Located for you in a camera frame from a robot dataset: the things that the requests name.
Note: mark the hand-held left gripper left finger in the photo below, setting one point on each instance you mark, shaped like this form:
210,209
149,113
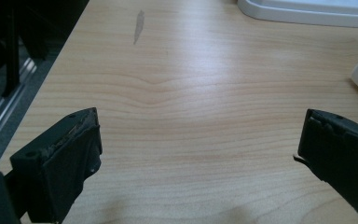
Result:
65,161

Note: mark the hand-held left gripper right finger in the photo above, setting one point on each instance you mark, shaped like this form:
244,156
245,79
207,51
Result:
341,152

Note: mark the black stand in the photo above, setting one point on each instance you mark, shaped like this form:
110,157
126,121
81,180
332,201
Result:
12,46

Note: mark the white tray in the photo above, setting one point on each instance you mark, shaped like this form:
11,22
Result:
310,12

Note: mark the metal floor rail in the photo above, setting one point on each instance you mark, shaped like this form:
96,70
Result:
3,105

